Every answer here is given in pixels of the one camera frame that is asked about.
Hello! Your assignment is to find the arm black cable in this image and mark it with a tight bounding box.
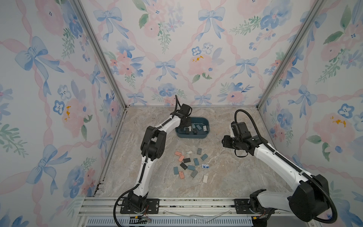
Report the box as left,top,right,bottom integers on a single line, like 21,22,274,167
112,95,181,227
234,109,338,224

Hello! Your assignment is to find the teal plastic storage box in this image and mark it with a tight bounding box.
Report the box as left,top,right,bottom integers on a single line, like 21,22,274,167
175,117,210,139

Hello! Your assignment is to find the grey-green eraser bottom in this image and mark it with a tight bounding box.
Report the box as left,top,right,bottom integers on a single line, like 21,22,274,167
191,170,198,178

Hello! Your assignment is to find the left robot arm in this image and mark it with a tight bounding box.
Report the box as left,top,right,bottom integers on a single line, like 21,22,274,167
121,104,192,213

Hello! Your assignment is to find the pink eraser lower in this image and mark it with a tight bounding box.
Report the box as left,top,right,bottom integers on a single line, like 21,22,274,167
178,155,185,163

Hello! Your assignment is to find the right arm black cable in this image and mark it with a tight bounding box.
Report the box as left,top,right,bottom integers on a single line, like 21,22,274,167
234,109,338,224

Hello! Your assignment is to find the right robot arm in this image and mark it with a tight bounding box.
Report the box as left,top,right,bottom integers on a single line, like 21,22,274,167
222,122,336,222

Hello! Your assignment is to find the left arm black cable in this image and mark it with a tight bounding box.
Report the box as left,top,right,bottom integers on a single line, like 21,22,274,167
112,95,181,227

